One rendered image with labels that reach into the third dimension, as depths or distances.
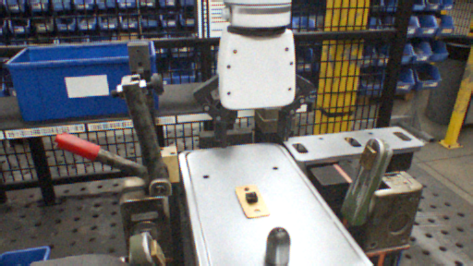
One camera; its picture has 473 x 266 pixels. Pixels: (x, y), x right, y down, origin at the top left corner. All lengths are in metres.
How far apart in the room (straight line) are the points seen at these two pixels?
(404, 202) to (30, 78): 0.75
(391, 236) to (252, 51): 0.37
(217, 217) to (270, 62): 0.24
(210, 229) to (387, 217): 0.27
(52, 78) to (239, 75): 0.51
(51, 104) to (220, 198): 0.46
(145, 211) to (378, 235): 0.36
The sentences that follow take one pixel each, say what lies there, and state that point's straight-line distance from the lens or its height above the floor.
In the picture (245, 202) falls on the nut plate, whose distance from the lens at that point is 0.59.
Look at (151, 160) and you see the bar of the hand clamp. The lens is 0.51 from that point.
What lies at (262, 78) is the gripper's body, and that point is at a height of 1.21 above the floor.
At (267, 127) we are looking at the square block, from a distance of 0.81.
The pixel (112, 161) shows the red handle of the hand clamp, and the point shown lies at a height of 1.10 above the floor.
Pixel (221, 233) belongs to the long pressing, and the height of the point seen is 1.00.
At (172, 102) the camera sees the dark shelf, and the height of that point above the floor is 1.03.
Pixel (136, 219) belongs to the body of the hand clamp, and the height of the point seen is 1.02.
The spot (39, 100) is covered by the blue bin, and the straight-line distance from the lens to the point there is 0.89.
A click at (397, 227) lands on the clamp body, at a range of 0.65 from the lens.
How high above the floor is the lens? 1.35
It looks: 26 degrees down
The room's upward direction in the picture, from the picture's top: straight up
